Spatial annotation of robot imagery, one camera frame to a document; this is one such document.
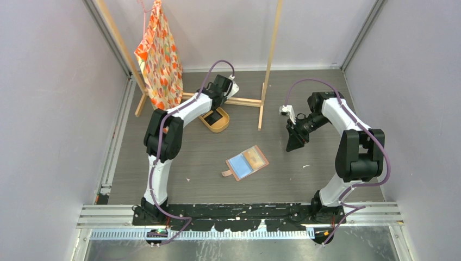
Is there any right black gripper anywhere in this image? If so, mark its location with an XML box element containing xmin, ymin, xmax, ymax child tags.
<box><xmin>286</xmin><ymin>113</ymin><xmax>330</xmax><ymax>152</ymax></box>

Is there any black card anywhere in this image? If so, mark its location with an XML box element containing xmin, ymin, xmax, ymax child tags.
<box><xmin>204</xmin><ymin>111</ymin><xmax>223</xmax><ymax>126</ymax></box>

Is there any orange oval tray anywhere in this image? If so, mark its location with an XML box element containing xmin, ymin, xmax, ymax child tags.
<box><xmin>198</xmin><ymin>107</ymin><xmax>230</xmax><ymax>133</ymax></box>

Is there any gold credit card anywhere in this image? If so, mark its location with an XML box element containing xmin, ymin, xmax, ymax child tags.
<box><xmin>243</xmin><ymin>147</ymin><xmax>266</xmax><ymax>171</ymax></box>

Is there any brown leather card holder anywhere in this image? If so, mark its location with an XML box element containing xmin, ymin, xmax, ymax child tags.
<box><xmin>221</xmin><ymin>145</ymin><xmax>269</xmax><ymax>181</ymax></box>

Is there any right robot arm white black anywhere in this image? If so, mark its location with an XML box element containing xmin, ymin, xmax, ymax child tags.
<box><xmin>279</xmin><ymin>92</ymin><xmax>385</xmax><ymax>223</ymax></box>

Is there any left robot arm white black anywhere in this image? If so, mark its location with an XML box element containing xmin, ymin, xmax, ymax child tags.
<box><xmin>141</xmin><ymin>74</ymin><xmax>239</xmax><ymax>225</ymax></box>

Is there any orange floral fabric bag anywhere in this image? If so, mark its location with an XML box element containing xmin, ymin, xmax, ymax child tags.
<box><xmin>134</xmin><ymin>1</ymin><xmax>183</xmax><ymax>110</ymax></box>

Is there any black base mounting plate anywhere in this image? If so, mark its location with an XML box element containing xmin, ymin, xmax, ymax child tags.
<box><xmin>132</xmin><ymin>203</ymin><xmax>345</xmax><ymax>232</ymax></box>

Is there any pink clothes hanger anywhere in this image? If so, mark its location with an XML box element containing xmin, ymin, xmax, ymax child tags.
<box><xmin>136</xmin><ymin>0</ymin><xmax>155</xmax><ymax>39</ymax></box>

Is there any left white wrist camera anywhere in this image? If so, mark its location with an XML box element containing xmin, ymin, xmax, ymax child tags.
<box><xmin>225</xmin><ymin>75</ymin><xmax>239</xmax><ymax>99</ymax></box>

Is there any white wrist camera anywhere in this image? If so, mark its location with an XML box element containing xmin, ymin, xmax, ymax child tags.
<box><xmin>225</xmin><ymin>75</ymin><xmax>239</xmax><ymax>99</ymax></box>
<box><xmin>279</xmin><ymin>105</ymin><xmax>296</xmax><ymax>125</ymax></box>

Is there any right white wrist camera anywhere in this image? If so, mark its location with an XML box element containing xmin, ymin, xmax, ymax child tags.
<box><xmin>279</xmin><ymin>105</ymin><xmax>296</xmax><ymax>125</ymax></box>

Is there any wooden clothes rack frame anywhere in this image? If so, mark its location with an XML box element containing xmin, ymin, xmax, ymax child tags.
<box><xmin>94</xmin><ymin>0</ymin><xmax>283</xmax><ymax>130</ymax></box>

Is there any aluminium rail frame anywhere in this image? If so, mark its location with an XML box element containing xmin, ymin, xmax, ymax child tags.
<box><xmin>77</xmin><ymin>202</ymin><xmax>404</xmax><ymax>245</ymax></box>

